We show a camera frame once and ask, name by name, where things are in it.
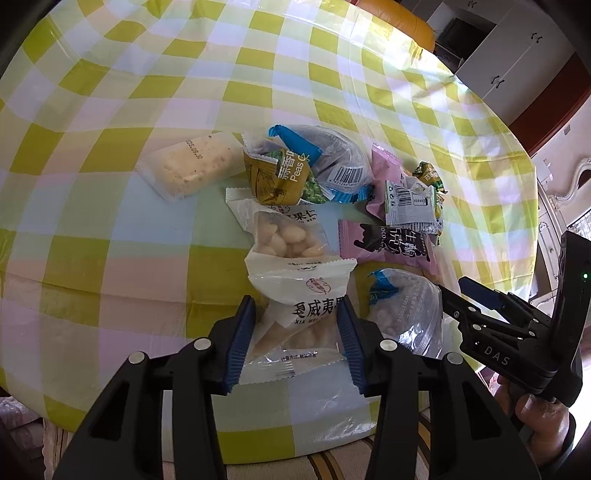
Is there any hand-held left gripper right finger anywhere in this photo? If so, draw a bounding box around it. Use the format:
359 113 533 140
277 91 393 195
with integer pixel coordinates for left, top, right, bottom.
337 307 539 480

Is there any white orange snack packet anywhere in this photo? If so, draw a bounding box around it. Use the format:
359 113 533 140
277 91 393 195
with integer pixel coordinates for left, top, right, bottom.
385 178 444 234

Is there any person's right hand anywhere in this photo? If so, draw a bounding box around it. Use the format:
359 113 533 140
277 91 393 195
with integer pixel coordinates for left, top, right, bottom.
489 369 578 462

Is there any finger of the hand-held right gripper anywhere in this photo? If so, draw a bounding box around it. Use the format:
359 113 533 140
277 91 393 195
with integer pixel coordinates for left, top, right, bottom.
436 285 492 334
458 276 536 321

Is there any clear white nut packet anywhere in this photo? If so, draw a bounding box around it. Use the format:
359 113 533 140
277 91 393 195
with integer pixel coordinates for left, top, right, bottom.
225 187 333 273
238 256 358 386

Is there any white cabinet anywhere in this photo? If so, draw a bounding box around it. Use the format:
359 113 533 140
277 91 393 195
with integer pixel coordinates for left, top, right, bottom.
416 0 591 125

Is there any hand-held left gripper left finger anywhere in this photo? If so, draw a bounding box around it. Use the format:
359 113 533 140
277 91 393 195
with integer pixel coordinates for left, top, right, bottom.
53 295 257 480

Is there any plain pink packet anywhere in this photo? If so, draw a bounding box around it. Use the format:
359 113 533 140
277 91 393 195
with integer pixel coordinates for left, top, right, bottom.
367 143 408 217

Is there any small green candy packet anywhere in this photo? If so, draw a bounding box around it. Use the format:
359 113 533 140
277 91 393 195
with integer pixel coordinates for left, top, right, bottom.
412 161 448 204

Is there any pink and black packet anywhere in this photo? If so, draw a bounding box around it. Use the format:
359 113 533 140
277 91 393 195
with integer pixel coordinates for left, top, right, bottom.
338 219 439 276

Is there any white ornate dresser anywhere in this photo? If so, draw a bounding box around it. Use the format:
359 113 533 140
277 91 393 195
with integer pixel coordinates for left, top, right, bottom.
536 157 591 296

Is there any yellow checkered tablecloth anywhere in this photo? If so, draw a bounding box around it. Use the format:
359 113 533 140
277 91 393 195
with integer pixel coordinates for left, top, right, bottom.
0 0 541 446

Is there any clear packet with blue label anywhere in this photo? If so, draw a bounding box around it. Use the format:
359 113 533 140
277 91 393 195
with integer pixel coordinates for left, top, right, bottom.
367 268 444 358
268 124 375 204

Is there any yellow leather chair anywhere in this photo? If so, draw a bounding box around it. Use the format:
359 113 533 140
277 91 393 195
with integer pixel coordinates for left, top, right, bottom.
355 0 437 54

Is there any olive green pea packet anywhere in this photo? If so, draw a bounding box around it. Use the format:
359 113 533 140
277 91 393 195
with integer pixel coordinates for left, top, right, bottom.
241 130 335 206

